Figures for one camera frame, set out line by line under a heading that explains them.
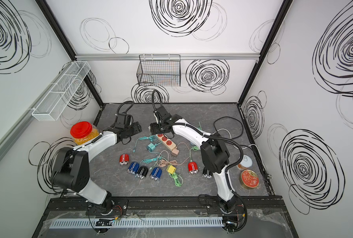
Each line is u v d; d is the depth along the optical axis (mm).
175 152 913
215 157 513
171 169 826
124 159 867
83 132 802
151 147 934
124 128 723
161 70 1239
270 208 741
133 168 842
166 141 960
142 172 825
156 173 822
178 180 805
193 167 845
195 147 922
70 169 451
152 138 982
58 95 764
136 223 962
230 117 1126
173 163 885
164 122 671
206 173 823
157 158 886
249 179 790
